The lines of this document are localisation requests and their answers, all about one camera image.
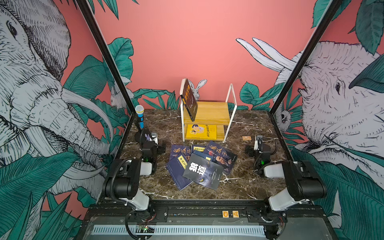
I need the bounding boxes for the black book white characters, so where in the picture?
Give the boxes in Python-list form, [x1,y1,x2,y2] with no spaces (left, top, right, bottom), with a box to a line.
[183,154,224,191]

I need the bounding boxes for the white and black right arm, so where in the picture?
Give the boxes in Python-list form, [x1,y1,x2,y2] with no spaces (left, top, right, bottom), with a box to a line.
[245,139,328,214]

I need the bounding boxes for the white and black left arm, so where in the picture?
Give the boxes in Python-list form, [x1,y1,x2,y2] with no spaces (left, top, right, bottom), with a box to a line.
[102,141,166,211]

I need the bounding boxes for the black microphone stand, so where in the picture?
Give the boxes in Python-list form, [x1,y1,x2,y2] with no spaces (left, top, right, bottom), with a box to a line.
[135,122,152,144]

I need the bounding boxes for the small wooden block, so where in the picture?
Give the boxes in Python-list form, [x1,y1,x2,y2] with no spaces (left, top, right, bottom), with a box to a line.
[242,136,252,141]

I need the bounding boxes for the purple portrait book left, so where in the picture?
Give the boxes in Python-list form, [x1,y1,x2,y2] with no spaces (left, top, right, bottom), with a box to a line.
[169,145,192,162]

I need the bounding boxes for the purple portrait book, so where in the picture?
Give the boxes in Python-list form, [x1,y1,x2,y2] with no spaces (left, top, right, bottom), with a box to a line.
[169,145,192,162]
[203,141,238,176]

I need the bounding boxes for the purple portrait book right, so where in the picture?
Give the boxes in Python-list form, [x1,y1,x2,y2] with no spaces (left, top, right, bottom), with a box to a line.
[203,141,238,176]

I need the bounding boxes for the blue toy microphone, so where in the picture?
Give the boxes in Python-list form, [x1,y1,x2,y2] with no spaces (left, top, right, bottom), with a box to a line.
[135,105,145,130]

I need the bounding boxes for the small blue book yellow label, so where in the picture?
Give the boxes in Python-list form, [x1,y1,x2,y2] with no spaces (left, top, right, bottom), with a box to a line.
[191,145,206,154]

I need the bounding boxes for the yellow book on shelf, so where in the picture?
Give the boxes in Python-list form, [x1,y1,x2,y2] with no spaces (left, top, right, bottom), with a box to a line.
[186,124,217,140]

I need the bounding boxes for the white wooden two-tier shelf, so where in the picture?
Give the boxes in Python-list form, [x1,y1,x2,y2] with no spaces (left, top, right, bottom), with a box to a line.
[180,84,238,143]

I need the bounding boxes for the dark brown leaning book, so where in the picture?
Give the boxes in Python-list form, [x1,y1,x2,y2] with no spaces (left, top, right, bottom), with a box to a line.
[180,79,198,122]

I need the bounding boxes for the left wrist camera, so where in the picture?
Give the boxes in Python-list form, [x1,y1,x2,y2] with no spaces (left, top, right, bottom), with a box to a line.
[151,132,158,145]

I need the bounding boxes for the black front rail base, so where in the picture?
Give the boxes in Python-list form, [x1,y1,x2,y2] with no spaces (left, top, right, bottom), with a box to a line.
[77,200,337,240]

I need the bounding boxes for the left black frame post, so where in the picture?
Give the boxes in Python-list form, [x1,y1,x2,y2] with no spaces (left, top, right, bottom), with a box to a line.
[76,0,136,116]

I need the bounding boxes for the black frame post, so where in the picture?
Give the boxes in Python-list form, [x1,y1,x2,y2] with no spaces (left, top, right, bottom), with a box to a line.
[76,0,136,116]
[269,0,343,116]

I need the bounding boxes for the right black frame post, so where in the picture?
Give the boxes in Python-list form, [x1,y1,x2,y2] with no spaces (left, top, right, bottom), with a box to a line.
[269,0,343,116]

